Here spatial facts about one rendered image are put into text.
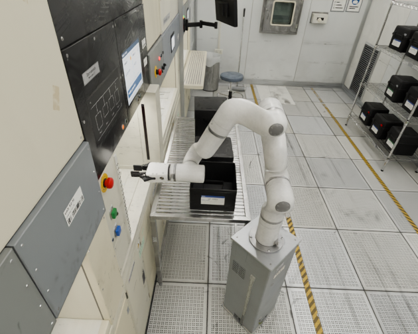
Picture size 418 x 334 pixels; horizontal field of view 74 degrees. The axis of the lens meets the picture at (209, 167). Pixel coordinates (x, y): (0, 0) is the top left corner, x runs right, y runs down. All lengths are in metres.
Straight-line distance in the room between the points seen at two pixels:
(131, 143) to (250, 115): 0.91
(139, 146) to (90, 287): 0.93
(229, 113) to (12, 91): 0.70
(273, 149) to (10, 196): 0.90
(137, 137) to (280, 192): 0.91
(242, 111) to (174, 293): 1.57
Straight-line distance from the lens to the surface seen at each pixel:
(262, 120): 1.03
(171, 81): 3.09
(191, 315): 2.19
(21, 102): 0.63
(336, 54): 6.15
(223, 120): 1.08
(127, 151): 1.80
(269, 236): 1.50
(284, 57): 5.88
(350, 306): 2.49
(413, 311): 2.71
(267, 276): 1.57
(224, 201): 1.65
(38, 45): 0.69
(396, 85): 4.11
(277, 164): 1.20
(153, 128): 1.67
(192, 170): 1.24
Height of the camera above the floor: 1.98
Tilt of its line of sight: 37 degrees down
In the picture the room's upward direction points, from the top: 3 degrees clockwise
